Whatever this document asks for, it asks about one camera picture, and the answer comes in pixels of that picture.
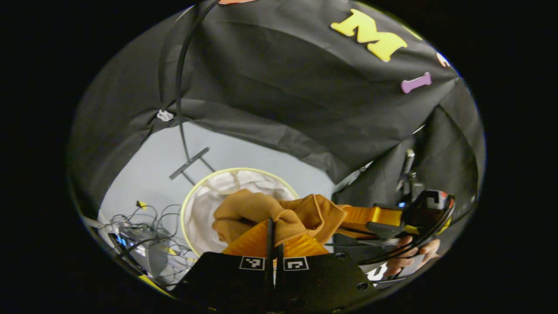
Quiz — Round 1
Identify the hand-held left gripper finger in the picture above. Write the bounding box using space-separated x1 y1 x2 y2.
276 234 381 314
174 218 276 314

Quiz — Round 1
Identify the brown shirt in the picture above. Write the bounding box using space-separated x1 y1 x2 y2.
212 188 349 258

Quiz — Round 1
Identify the white mesh laundry hamper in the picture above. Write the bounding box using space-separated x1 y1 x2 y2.
180 167 300 258

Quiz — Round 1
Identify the black clothes rack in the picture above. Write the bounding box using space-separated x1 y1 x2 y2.
169 0 223 186

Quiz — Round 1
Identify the grey metal stand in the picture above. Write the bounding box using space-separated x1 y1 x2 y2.
395 148 425 205

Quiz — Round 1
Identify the grey electronic box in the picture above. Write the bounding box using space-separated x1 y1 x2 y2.
117 222 171 280

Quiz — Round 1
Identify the black backdrop cloth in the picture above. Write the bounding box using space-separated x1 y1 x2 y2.
68 0 487 218

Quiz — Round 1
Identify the tangle of black cables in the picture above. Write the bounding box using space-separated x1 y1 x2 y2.
98 203 197 284

